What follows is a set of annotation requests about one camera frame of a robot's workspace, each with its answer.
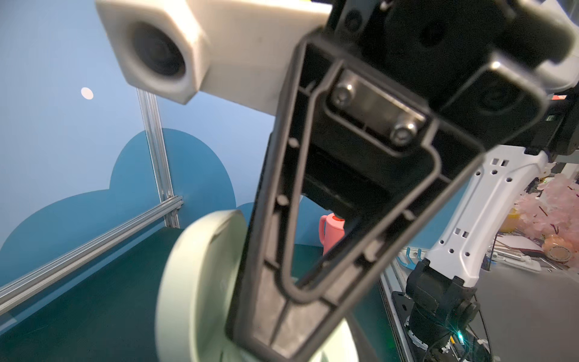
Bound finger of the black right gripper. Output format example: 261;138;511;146
226;30;484;361

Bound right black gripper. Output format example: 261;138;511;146
324;1;576;152

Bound mint green earbud case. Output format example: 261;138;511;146
154;209;360;362

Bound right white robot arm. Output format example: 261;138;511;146
226;1;578;361

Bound pink toy watering can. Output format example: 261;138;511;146
318;213;345;254

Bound blue toy garden fork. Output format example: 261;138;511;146
405;247;423;270

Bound pink artificial flowers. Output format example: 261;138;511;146
514;174;578;243

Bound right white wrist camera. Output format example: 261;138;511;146
96;1;332;115

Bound aluminium right frame post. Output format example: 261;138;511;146
137;89;175;202

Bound aluminium back frame rail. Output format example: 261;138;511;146
1;196;183;315

